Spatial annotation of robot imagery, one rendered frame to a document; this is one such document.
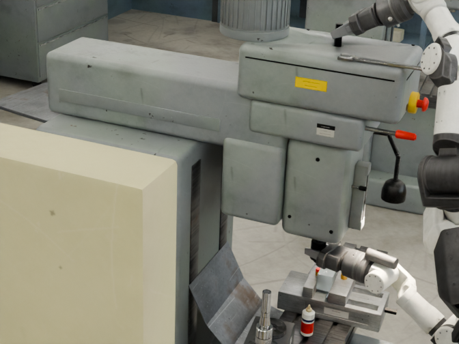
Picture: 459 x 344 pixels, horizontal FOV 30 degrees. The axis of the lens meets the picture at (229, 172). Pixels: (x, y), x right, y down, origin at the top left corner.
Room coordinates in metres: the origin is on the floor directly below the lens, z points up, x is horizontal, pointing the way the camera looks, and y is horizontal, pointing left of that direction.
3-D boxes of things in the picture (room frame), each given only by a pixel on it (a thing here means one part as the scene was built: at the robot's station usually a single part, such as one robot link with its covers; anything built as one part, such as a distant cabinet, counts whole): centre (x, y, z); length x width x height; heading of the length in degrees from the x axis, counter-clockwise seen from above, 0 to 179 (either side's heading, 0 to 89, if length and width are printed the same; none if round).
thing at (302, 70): (2.32, -0.27, 1.81); 0.47 x 0.26 x 0.16; 68
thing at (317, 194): (2.32, -0.28, 1.47); 0.21 x 0.19 x 0.32; 158
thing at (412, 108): (2.23, -0.50, 1.76); 0.06 x 0.02 x 0.06; 158
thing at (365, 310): (2.45, -0.37, 0.98); 0.35 x 0.15 x 0.11; 71
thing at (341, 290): (2.44, -0.39, 1.02); 0.15 x 0.06 x 0.04; 161
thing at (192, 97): (2.50, 0.18, 1.66); 0.80 x 0.23 x 0.20; 68
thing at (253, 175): (2.39, -0.11, 1.47); 0.24 x 0.19 x 0.26; 158
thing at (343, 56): (2.16, -0.39, 1.89); 0.24 x 0.04 x 0.01; 70
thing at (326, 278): (2.46, -0.34, 1.04); 0.06 x 0.05 x 0.06; 161
